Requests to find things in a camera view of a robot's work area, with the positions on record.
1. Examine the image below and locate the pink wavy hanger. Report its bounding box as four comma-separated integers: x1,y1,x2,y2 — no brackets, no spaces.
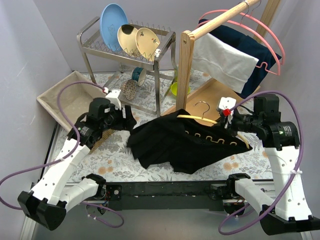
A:
196,19,282,76
199,9,286,65

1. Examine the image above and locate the white cloth garment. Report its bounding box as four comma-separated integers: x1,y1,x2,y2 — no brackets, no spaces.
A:
191,33,259,93

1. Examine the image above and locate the black cloth garment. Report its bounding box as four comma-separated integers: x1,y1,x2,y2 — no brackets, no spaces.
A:
127,109,252,175

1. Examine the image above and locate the dark blue denim skirt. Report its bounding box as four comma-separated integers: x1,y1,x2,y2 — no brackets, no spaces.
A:
197,18,282,98

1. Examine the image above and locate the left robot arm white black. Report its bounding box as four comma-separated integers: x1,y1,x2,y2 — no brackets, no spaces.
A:
17,97,137,231

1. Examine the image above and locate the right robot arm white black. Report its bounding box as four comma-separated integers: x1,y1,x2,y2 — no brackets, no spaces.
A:
217,90,320,236

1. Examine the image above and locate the floral table mat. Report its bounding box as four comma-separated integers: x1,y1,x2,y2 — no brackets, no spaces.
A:
47,67,277,181

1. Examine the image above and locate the patterned red bowl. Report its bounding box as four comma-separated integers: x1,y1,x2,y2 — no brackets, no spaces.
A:
120,79,137,101

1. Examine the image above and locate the wicker laundry basket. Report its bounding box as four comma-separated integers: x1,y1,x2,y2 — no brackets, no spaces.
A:
36,70,118,154

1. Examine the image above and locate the teal cup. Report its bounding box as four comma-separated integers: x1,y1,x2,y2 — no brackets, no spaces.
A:
131,67,147,87

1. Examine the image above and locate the lime green bowl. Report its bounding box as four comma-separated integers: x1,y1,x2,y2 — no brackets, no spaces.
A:
170,82,178,96

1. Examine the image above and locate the wooden clothes rack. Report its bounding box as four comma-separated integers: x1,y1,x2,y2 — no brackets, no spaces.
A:
164,0,282,115

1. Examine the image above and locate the steel dish rack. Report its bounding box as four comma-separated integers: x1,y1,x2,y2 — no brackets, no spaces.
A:
76,16,178,117

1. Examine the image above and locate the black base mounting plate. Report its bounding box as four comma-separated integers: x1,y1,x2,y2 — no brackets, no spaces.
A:
77,179,257,212

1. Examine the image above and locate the cream floral plate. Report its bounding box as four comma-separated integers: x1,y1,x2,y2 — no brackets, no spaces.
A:
135,27,160,62

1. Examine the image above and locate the cream plate dark spot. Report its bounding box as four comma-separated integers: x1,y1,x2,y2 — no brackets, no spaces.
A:
117,24,140,57

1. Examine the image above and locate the blue plate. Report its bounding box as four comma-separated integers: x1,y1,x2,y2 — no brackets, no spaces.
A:
99,3,128,52

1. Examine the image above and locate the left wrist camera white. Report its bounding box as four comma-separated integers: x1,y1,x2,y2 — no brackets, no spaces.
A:
103,87,122,110

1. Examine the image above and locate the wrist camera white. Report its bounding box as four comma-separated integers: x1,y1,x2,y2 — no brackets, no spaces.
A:
103,87,122,110
216,97,237,117

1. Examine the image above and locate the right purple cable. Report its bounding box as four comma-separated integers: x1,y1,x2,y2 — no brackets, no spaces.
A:
218,90,305,235

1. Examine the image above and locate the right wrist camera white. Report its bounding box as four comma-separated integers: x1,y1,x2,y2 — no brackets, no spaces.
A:
216,97,237,117

